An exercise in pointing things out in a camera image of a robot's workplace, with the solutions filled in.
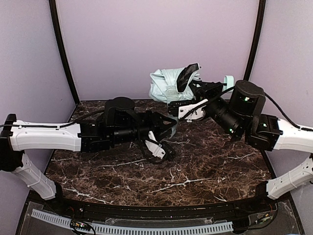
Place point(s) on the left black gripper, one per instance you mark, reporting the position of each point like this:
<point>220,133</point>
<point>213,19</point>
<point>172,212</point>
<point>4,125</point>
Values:
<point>151,121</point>

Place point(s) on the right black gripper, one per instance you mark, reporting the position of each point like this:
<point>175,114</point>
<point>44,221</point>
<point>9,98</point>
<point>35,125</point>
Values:
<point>204,91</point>

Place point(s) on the mint green folding umbrella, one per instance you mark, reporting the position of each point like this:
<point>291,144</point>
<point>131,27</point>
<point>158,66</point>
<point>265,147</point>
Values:
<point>174,84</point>

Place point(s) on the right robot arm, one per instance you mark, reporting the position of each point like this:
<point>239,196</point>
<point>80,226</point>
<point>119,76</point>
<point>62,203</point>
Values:
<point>242,117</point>

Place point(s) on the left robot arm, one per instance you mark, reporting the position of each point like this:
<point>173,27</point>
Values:
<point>117,123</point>

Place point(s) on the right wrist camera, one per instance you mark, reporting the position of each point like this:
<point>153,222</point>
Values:
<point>180,108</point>

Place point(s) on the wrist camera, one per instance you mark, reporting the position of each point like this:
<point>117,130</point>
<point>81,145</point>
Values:
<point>180,108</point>
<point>161,151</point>

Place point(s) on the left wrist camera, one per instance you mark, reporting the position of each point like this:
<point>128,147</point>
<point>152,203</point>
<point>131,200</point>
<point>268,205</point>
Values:
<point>161,151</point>

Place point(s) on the black corner post right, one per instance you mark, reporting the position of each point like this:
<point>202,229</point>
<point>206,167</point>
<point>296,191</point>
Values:
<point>255,39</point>

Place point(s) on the black corner post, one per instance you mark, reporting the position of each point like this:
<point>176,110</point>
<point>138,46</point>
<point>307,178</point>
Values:
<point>62,51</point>
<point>255,39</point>

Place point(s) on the black front rail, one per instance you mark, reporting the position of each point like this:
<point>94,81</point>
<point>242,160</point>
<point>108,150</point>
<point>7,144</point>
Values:
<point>237,210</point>

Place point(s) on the white slotted cable duct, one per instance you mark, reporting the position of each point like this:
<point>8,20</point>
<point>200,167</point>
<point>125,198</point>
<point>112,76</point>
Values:
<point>134,227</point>

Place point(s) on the black corner post left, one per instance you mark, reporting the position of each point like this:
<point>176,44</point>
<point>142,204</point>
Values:
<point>62,51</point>

